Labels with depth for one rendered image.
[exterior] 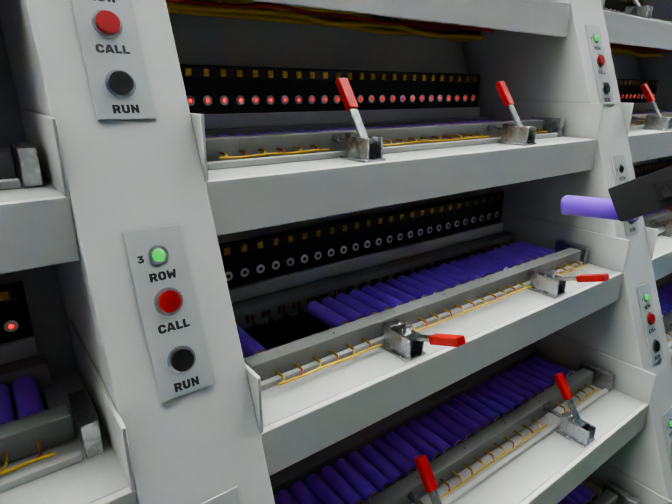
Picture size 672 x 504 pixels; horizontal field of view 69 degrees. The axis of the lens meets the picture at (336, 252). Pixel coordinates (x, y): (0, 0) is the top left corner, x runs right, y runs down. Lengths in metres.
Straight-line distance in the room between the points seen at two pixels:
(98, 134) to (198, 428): 0.22
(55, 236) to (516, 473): 0.56
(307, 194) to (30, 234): 0.21
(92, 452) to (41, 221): 0.17
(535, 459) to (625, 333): 0.26
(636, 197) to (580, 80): 0.41
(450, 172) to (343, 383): 0.26
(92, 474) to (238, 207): 0.22
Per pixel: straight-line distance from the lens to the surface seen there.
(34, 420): 0.44
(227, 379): 0.39
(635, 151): 0.96
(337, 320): 0.53
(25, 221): 0.37
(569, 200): 0.50
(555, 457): 0.73
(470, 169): 0.59
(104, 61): 0.40
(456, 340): 0.45
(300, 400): 0.44
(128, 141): 0.39
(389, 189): 0.50
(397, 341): 0.50
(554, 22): 0.84
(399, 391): 0.50
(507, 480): 0.68
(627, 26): 1.03
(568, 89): 0.86
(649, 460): 0.94
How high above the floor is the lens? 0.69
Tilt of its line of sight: 2 degrees down
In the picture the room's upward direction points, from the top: 12 degrees counter-clockwise
